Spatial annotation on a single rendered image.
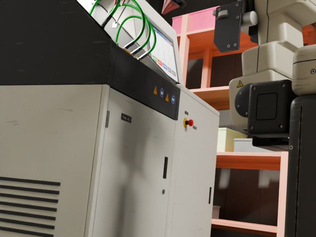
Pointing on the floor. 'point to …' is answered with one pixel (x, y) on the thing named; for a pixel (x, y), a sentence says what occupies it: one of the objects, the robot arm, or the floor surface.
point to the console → (183, 142)
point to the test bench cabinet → (52, 159)
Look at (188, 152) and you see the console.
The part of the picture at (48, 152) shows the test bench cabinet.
